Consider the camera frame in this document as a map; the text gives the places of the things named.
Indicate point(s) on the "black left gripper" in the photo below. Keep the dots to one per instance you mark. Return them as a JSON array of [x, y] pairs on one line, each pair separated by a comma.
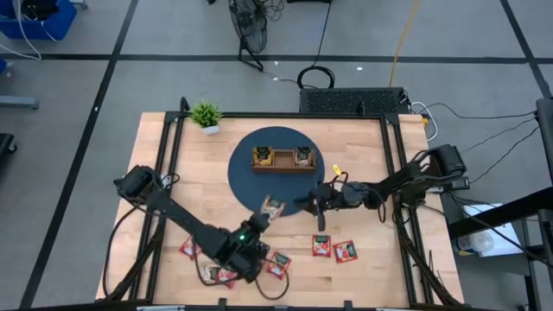
[[258, 242]]

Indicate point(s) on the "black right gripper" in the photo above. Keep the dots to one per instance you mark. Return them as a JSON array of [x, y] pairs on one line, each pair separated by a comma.
[[330, 200]]

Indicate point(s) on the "wooden three-compartment box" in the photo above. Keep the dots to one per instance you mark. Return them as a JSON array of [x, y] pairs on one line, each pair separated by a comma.
[[284, 169]]

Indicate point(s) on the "red tea sachet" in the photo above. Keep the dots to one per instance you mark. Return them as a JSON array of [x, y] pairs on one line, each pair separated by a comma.
[[321, 246], [345, 252], [186, 249], [226, 278], [278, 264]]

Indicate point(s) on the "orange tea sachet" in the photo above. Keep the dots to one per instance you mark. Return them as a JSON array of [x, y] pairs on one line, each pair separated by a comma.
[[262, 160]]

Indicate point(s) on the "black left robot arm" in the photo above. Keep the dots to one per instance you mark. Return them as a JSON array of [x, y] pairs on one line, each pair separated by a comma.
[[186, 220]]

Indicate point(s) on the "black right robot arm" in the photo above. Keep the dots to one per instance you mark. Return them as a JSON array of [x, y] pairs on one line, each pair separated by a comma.
[[410, 177]]

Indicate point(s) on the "round blue woven placemat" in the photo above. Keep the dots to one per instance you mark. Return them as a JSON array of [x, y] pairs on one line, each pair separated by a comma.
[[250, 190]]

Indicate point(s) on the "black perforated computer case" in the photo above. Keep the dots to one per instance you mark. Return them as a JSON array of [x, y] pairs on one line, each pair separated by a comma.
[[350, 101]]

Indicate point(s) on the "green plant white pot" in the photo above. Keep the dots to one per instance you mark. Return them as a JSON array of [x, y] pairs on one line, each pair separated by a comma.
[[206, 114]]

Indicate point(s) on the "clear plastic water bottle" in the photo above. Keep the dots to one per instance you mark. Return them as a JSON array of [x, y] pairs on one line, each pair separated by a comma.
[[475, 244]]

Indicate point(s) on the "black floor fan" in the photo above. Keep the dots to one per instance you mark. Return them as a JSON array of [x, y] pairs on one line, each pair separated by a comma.
[[250, 26]]

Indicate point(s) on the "black metal stand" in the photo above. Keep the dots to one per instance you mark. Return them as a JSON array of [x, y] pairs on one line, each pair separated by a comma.
[[497, 215]]

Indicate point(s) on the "white box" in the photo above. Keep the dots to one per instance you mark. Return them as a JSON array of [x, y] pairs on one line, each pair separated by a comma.
[[505, 242]]

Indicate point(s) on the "dark grey upright panel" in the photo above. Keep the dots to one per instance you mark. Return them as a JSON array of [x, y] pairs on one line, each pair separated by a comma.
[[545, 138]]

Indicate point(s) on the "black chair base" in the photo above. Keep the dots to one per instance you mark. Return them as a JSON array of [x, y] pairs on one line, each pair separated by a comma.
[[5, 144]]

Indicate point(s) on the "grey bench foot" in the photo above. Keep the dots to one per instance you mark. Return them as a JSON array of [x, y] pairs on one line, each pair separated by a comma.
[[17, 102]]

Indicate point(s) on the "blue plastic bin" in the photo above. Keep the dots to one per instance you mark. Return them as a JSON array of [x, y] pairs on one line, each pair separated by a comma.
[[60, 21]]

